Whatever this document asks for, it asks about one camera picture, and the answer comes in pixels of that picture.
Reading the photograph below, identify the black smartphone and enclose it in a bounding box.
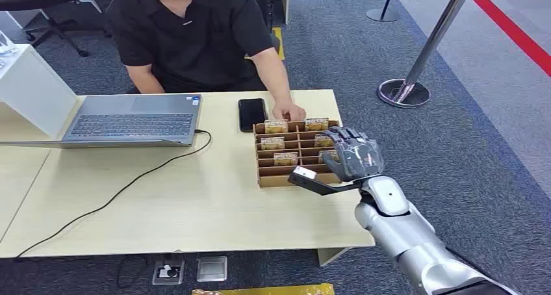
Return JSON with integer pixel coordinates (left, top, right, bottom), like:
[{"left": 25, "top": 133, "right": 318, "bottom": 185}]
[{"left": 238, "top": 97, "right": 268, "bottom": 133}]

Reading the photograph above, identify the closed floor socket cover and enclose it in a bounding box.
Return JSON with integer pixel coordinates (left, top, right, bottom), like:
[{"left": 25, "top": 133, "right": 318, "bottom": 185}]
[{"left": 196, "top": 255, "right": 228, "bottom": 283}]

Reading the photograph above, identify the person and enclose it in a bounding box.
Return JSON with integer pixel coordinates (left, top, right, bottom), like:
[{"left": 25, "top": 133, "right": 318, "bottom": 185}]
[{"left": 105, "top": 0, "right": 307, "bottom": 123}]

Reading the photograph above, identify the black stanchion post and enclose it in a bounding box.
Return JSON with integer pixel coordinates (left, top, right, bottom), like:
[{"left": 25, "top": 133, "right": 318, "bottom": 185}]
[{"left": 366, "top": 0, "right": 401, "bottom": 23}]

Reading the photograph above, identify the gold foil strip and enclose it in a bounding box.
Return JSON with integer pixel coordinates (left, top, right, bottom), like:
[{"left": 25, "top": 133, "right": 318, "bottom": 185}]
[{"left": 192, "top": 283, "right": 336, "bottom": 295}]

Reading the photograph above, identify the beige desk leg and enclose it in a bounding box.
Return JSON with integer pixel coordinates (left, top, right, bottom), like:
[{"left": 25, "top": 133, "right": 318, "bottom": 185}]
[{"left": 317, "top": 246, "right": 352, "bottom": 268}]

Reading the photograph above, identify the clear plastic object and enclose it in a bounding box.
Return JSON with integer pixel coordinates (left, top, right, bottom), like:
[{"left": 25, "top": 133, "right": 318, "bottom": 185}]
[{"left": 0, "top": 30, "right": 18, "bottom": 58}]

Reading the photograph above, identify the person's left hand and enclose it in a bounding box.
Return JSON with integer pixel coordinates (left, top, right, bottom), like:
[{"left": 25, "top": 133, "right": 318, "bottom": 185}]
[{"left": 272, "top": 100, "right": 307, "bottom": 123}]

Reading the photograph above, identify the grey laptop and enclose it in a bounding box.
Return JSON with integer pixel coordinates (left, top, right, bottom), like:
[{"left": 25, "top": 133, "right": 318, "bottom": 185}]
[{"left": 0, "top": 94, "right": 203, "bottom": 149}]

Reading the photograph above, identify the chrome stanchion post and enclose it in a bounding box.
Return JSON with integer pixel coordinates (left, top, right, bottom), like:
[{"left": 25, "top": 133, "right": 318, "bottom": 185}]
[{"left": 377, "top": 0, "right": 474, "bottom": 109}]

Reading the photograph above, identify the black floor cable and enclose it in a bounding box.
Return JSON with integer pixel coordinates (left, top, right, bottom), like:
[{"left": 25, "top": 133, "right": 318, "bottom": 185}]
[{"left": 117, "top": 254, "right": 149, "bottom": 290}]

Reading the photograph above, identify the black laptop power cable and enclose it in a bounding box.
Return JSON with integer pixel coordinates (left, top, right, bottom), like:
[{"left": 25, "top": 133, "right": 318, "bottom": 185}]
[{"left": 15, "top": 129, "right": 213, "bottom": 259}]

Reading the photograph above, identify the red barrier belt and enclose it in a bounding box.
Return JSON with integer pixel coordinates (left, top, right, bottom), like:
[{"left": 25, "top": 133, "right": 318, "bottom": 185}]
[{"left": 467, "top": 0, "right": 551, "bottom": 78}]

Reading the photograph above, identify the white angled stand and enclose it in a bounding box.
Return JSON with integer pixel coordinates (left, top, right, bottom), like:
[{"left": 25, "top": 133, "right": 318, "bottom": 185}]
[{"left": 0, "top": 43, "right": 81, "bottom": 140}]

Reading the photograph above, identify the open floor socket box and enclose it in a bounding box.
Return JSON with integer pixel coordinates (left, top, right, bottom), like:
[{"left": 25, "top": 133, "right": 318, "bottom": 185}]
[{"left": 151, "top": 258, "right": 186, "bottom": 286}]

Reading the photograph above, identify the cardboard card holder box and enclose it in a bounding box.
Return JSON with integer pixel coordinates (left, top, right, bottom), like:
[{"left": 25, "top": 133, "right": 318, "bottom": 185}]
[{"left": 253, "top": 119, "right": 345, "bottom": 188}]

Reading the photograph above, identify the white cabinet panel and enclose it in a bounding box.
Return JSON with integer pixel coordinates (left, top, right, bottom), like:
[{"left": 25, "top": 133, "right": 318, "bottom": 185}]
[{"left": 273, "top": 0, "right": 291, "bottom": 26}]

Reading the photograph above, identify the black office chair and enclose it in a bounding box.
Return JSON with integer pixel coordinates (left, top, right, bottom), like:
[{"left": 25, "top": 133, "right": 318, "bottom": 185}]
[{"left": 0, "top": 0, "right": 90, "bottom": 58}]

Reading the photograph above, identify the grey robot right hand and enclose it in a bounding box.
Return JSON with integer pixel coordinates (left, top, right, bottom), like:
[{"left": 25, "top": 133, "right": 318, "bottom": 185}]
[{"left": 322, "top": 127, "right": 385, "bottom": 183}]

